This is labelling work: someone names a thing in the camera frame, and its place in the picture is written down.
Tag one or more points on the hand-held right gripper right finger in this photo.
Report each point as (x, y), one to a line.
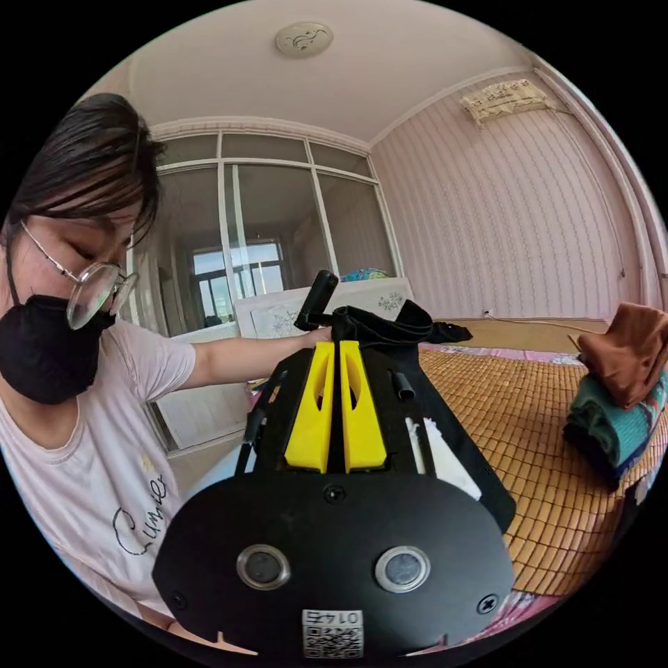
(360, 438)

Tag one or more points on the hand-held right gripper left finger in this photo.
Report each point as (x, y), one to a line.
(310, 428)

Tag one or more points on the person's right forearm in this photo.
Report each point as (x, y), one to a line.
(198, 634)

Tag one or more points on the person's left forearm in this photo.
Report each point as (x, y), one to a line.
(245, 357)

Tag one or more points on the person's left hand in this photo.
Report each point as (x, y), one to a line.
(318, 337)

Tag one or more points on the white-framed window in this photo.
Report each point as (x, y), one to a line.
(271, 229)

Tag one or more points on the person's body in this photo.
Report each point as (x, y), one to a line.
(73, 417)

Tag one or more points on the pile of clothes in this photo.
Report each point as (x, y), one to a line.
(621, 396)

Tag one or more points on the cloth-covered air conditioner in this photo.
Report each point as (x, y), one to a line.
(503, 100)

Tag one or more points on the round ceiling lamp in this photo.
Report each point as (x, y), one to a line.
(304, 39)

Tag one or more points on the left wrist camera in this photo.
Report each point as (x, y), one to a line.
(317, 300)

